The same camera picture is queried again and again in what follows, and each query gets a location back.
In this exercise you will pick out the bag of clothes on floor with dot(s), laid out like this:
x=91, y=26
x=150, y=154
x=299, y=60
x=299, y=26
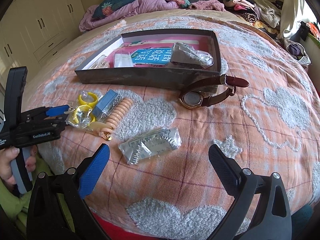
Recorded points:
x=297, y=51

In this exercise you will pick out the brown leather strap wristwatch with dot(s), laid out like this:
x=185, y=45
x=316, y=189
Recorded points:
x=210, y=91

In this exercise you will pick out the silver jewelry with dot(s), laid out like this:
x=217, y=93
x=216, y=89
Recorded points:
x=182, y=53

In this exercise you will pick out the yellow rings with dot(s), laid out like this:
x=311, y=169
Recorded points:
x=81, y=112

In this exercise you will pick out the cream curtain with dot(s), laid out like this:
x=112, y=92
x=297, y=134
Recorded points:
x=291, y=15

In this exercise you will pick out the person's left hand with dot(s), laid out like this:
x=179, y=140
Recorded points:
x=7, y=156

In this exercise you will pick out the dark cardboard box tray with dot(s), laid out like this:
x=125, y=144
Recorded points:
x=171, y=76

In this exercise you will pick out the pink booklet with blue label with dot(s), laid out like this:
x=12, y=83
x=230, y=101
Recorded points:
x=156, y=52

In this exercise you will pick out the pink fuzzy garment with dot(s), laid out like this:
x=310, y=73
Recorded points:
x=208, y=5

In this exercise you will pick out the tan bed sheet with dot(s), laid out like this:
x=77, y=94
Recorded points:
x=67, y=58

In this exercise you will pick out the orange plaid floral blanket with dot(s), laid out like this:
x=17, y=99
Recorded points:
x=159, y=180

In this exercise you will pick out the cream hair claw clip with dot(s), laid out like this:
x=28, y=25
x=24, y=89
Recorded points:
x=101, y=63

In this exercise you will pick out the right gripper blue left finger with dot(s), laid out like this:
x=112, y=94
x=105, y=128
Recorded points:
x=91, y=169

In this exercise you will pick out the clothes on window sill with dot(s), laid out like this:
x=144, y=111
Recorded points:
x=305, y=30

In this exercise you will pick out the small clear earring bag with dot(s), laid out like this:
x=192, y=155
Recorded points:
x=122, y=59

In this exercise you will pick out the cream built-in wardrobe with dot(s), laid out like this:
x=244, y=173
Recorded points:
x=34, y=31

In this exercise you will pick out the purple crumpled quilt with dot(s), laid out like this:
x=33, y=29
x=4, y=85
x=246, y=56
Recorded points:
x=137, y=7

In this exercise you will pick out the pile of clothes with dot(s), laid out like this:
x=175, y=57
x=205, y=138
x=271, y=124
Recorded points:
x=262, y=14

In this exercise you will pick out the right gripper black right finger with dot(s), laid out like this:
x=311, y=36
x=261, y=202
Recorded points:
x=227, y=170

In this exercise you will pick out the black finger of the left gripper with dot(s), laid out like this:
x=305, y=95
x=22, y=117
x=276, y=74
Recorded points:
x=58, y=122

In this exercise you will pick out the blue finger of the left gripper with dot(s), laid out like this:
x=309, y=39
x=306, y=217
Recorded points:
x=58, y=110

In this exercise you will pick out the dark floral pillow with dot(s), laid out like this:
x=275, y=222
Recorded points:
x=107, y=7

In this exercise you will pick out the small blue plastic box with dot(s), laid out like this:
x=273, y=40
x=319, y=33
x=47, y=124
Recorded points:
x=106, y=105

